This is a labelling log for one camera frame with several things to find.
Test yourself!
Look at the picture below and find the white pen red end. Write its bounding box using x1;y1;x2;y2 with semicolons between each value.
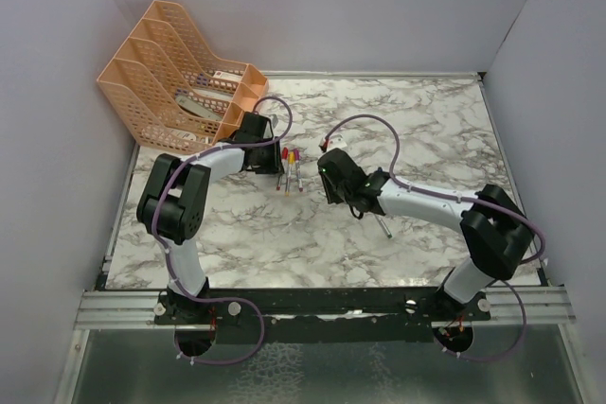
276;159;287;191

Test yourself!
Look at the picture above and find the grey stapler in organizer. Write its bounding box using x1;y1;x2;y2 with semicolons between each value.
175;95;223;121

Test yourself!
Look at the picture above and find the white card in organizer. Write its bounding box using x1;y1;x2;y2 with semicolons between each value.
213;70;242;83

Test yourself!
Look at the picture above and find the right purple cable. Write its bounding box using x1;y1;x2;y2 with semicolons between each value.
319;114;548;361

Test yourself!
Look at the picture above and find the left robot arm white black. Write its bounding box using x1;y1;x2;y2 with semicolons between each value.
136;113;283;324

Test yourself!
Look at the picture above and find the white pen purple end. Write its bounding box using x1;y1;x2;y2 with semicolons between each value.
295;159;304;192

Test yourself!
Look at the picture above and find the white pen yellow end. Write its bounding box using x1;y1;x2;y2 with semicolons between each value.
285;163;294;196

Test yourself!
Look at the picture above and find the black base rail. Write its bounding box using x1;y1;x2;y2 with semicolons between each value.
153;287;490;344

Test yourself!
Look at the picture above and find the orange mesh file organizer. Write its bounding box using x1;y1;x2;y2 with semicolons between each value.
98;0;269;155

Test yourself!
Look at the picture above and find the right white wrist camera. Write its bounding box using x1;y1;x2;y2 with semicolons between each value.
320;133;348;153

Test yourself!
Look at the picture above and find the white pen green end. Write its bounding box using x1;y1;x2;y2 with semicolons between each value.
374;215;393;238

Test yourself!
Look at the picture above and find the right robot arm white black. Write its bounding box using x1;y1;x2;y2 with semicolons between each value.
317;149;535;320

